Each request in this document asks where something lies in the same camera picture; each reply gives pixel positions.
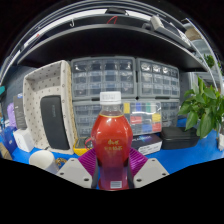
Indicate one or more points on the yellow multimeter with red leads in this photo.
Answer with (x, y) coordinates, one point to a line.
(81, 146)

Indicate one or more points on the beige dotted fabric tray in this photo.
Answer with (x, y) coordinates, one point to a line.
(35, 83)

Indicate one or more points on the plain white box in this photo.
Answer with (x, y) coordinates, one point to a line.
(23, 140)

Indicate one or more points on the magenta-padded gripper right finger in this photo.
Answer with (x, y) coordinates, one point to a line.
(151, 173)

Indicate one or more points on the small black labelled box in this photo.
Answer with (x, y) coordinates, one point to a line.
(146, 144)

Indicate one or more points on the black zip case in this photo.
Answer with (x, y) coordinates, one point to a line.
(55, 121)

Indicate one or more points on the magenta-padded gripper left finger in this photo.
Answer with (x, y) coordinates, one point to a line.
(73, 173)

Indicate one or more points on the small white block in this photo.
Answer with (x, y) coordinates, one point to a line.
(221, 141)

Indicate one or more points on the dark grey flat box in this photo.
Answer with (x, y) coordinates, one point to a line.
(19, 111)

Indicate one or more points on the black hard case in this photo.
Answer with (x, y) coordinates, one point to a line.
(180, 138)

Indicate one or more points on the red drink bottle white cap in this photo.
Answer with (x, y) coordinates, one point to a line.
(111, 143)

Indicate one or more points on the clear box with coloured parts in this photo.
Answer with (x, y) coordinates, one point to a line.
(145, 118)

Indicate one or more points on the brown cardboard box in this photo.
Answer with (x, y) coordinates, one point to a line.
(4, 151)

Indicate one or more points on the teal plastic bin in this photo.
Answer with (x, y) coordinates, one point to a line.
(2, 90)

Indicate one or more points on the potted green plant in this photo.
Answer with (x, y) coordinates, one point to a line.
(203, 106)

